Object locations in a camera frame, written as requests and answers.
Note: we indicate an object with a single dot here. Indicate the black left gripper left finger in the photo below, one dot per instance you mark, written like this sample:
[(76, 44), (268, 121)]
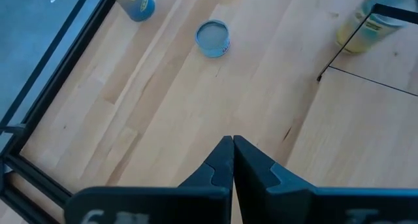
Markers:
[(202, 201)]

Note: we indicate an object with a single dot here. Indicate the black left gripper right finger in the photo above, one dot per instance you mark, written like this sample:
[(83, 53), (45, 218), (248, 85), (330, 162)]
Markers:
[(271, 201)]

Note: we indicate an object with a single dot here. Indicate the blue salmon can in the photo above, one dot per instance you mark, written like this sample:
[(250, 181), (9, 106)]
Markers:
[(213, 38)]

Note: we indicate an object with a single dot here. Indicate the black aluminium table frame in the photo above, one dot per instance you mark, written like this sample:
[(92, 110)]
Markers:
[(60, 75)]

